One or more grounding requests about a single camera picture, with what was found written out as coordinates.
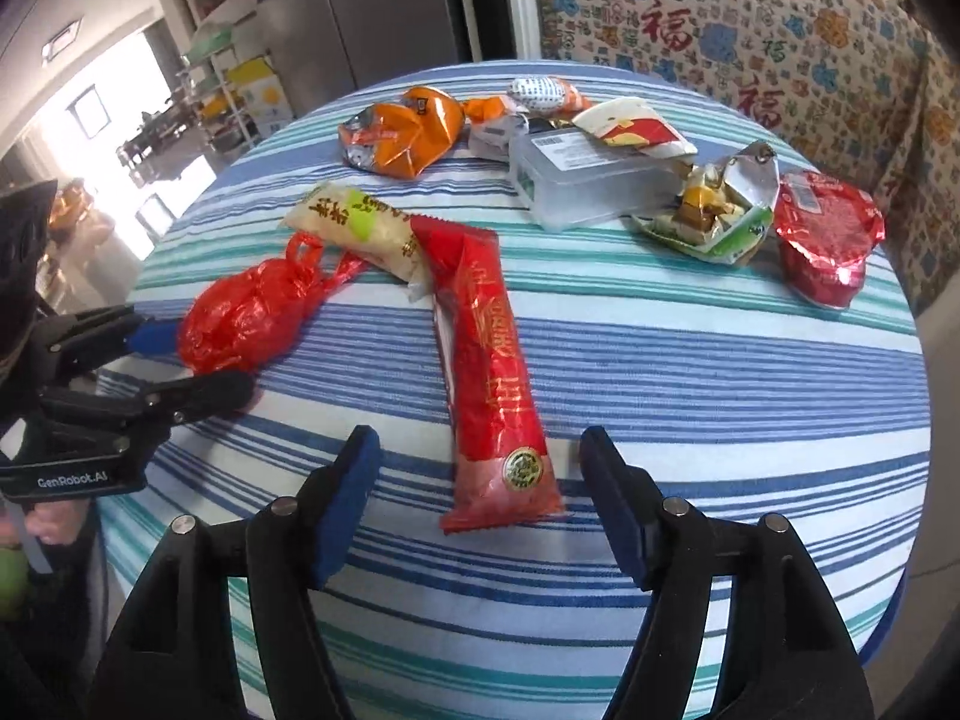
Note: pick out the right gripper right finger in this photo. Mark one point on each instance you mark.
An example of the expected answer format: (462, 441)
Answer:
(788, 653)

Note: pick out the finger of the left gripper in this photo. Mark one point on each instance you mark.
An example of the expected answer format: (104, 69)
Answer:
(172, 403)
(154, 333)

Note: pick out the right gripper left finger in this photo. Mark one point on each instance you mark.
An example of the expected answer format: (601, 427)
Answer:
(171, 652)

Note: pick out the red plastic bag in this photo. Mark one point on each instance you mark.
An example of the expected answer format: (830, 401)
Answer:
(246, 320)

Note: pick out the white rice cracker packet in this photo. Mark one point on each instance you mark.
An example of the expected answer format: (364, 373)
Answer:
(356, 221)

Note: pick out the long red snack wrapper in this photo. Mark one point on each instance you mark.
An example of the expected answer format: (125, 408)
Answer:
(503, 473)

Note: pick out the orange foil snack bag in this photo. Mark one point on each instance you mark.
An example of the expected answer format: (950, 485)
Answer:
(402, 139)

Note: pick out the grey wrapper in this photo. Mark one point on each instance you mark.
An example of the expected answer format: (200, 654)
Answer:
(490, 140)

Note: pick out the red foil snack bag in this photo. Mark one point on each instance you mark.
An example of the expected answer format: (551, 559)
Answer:
(826, 230)

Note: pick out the torn green snack wrapper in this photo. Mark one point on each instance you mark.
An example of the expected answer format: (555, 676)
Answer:
(725, 209)

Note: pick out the clear plastic box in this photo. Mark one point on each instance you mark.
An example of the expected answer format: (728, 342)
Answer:
(566, 178)

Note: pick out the white orange wrapper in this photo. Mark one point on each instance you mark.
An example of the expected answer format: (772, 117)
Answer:
(547, 95)

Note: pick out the red white paper cup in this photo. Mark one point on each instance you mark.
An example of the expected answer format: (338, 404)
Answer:
(631, 122)

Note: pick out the person's left hand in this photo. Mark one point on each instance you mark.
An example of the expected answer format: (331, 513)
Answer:
(58, 523)

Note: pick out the white storage rack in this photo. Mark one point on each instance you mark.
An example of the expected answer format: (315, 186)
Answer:
(215, 98)

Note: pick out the yellow green cardboard box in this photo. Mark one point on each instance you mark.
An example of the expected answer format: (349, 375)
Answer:
(262, 94)

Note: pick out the striped blue tablecloth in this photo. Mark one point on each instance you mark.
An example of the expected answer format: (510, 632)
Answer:
(726, 385)

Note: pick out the grey refrigerator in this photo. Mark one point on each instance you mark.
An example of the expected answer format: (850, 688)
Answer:
(322, 49)

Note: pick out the patterned fu character cloth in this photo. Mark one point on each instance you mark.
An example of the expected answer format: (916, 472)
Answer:
(860, 88)

